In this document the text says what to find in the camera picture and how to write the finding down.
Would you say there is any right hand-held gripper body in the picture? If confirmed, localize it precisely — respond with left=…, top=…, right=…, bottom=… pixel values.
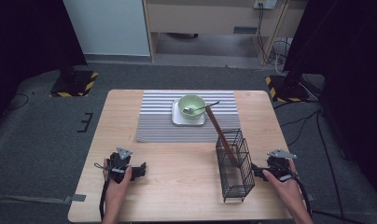
left=264, top=148, right=298, bottom=183

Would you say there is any brown wooden chopstick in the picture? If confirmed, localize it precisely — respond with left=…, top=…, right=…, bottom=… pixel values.
left=205, top=105, right=239, bottom=167
left=204, top=105, right=238, bottom=167

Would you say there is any thin black floor cable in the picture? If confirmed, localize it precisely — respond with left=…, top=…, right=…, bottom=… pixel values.
left=2, top=91, right=35, bottom=117

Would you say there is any black wire basket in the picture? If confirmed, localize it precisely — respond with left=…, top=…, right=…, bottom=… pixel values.
left=215, top=128, right=257, bottom=203

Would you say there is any white square plate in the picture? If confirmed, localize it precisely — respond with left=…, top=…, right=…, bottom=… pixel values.
left=171, top=98, right=207, bottom=127

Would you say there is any person's right hand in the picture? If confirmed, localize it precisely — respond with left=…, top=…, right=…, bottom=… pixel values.
left=261, top=158, right=303, bottom=203

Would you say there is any grey floor tape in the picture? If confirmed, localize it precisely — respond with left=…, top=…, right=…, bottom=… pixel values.
left=63, top=193, right=88, bottom=203

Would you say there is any metal spoon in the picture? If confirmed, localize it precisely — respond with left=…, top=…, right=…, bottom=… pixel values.
left=182, top=101, right=221, bottom=115

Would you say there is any light green bowl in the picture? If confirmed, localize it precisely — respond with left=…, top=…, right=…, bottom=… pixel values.
left=177, top=94, right=207, bottom=121

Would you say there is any white power strip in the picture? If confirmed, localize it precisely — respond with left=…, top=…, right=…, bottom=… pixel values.
left=253, top=0, right=279, bottom=10

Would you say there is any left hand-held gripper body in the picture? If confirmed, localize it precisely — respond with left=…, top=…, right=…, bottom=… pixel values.
left=106, top=147, right=133, bottom=184

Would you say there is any hand-held gripper black cable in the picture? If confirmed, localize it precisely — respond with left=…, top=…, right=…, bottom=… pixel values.
left=94, top=161, right=112, bottom=220
left=281, top=161, right=314, bottom=218

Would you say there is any person's left hand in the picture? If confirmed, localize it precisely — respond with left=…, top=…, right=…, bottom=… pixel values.
left=102, top=158, right=133, bottom=203

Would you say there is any light wooden desk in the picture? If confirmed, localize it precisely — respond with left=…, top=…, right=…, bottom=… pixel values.
left=142, top=0, right=309, bottom=66

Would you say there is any right hand-held gripper black cable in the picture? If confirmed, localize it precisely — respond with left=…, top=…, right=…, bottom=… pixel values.
left=281, top=161, right=314, bottom=218

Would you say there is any black yellow striped stand base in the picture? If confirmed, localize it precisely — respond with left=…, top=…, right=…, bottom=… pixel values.
left=265, top=74, right=311, bottom=104
left=49, top=69, right=99, bottom=98

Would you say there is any bundle of desk cables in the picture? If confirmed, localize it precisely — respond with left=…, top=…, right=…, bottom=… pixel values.
left=256, top=3, right=293, bottom=77

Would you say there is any left hand-held gripper black cable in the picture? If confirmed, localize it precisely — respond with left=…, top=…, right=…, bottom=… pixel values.
left=94, top=161, right=112, bottom=220

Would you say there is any white panel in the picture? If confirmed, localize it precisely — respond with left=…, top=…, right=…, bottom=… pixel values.
left=63, top=0, right=151, bottom=57

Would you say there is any grey striped placemat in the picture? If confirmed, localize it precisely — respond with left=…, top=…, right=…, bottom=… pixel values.
left=134, top=90, right=242, bottom=144

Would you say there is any black curtain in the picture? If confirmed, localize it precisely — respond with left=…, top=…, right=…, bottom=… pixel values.
left=0, top=0, right=89, bottom=125
left=283, top=0, right=377, bottom=195

